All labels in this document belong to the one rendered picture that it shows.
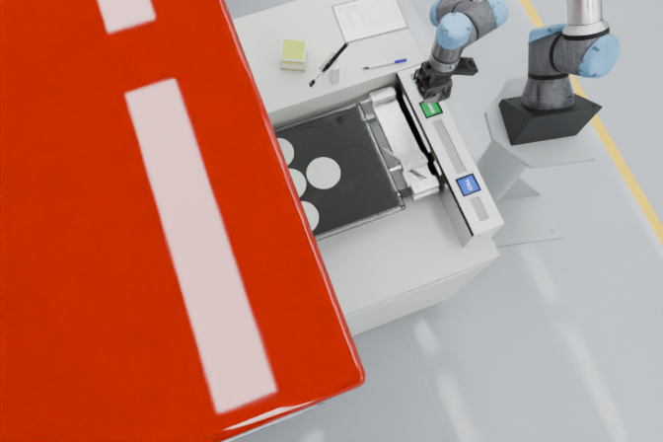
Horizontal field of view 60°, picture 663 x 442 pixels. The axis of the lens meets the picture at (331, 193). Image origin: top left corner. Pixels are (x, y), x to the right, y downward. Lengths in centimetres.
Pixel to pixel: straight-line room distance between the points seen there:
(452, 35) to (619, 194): 174
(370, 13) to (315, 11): 17
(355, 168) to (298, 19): 51
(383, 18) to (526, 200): 123
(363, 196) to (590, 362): 140
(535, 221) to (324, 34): 138
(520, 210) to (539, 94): 101
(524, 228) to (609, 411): 81
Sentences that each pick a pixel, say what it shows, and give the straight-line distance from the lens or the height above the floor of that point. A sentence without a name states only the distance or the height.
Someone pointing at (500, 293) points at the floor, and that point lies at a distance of 264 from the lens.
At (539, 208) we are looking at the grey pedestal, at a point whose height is 1.
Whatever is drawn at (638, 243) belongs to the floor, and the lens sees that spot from 293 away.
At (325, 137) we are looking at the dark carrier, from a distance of 176.
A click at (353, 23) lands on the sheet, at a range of 189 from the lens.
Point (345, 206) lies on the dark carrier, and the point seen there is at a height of 90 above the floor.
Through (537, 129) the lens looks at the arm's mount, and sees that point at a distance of 187.
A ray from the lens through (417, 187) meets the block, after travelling 171.
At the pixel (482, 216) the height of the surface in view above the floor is 96.
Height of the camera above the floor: 249
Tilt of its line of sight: 70 degrees down
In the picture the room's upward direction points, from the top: 2 degrees clockwise
